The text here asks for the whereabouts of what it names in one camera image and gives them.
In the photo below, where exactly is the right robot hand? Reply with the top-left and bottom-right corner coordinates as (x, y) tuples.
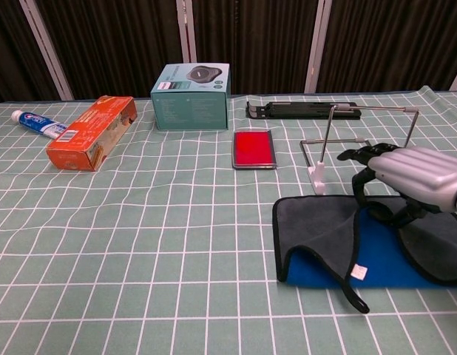
(336, 143), (457, 230)

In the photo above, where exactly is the grey and blue towel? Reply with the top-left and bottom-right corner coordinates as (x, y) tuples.
(271, 195), (457, 314)

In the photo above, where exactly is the black pleated curtain panel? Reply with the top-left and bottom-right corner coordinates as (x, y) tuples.
(35, 0), (185, 101)
(191, 0), (320, 95)
(316, 0), (457, 93)
(0, 0), (63, 104)

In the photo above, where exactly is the black folding stand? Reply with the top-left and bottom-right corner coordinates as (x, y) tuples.
(246, 101), (362, 121)

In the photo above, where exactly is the red ink pad case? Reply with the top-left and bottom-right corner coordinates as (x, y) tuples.
(231, 129), (277, 171)

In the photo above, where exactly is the teal speaker box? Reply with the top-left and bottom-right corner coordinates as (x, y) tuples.
(150, 62), (231, 132)

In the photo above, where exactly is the green checkered tablecloth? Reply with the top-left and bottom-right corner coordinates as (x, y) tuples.
(0, 85), (457, 355)

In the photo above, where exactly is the orange carton box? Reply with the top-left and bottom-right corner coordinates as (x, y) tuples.
(45, 95), (138, 172)

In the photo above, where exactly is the blue white toothpaste tube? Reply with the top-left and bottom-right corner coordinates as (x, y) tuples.
(10, 109), (69, 140)

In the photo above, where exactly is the metal wire rack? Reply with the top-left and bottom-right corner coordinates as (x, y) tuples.
(299, 104), (420, 195)

